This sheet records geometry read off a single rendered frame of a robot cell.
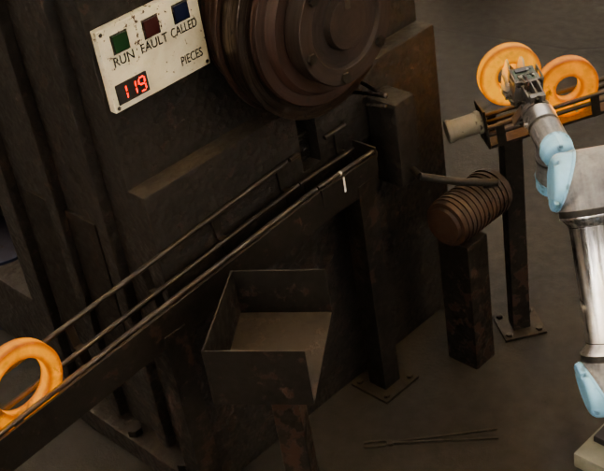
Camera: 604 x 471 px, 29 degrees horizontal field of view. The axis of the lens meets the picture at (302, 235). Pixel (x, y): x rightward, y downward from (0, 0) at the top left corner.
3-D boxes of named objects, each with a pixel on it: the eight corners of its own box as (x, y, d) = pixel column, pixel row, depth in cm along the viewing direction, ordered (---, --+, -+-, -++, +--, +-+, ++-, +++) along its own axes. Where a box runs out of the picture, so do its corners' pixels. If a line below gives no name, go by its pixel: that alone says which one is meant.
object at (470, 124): (445, 136, 297) (440, 117, 293) (479, 126, 297) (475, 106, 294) (452, 148, 292) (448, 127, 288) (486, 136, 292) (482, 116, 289)
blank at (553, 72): (525, 72, 290) (530, 78, 287) (583, 44, 288) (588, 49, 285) (545, 121, 298) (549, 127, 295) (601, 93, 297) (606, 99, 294)
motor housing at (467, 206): (437, 360, 323) (420, 197, 294) (485, 319, 335) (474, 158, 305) (474, 378, 315) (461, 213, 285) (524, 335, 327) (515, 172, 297)
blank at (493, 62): (471, 52, 285) (476, 57, 282) (532, 34, 285) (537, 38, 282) (481, 107, 293) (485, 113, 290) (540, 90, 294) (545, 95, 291)
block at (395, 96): (372, 178, 300) (361, 95, 286) (393, 164, 304) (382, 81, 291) (404, 190, 293) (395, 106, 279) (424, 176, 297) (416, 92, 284)
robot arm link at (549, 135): (543, 177, 265) (544, 150, 259) (527, 144, 272) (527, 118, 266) (577, 168, 265) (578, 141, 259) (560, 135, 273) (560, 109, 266)
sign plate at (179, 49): (110, 111, 240) (89, 31, 230) (204, 61, 254) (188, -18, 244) (117, 114, 238) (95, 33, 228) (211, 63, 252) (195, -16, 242)
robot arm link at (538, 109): (558, 134, 272) (524, 141, 272) (551, 121, 275) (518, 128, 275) (561, 110, 267) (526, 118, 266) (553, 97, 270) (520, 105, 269)
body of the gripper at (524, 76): (537, 61, 276) (554, 93, 268) (534, 89, 283) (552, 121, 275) (505, 67, 276) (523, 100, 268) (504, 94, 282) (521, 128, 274)
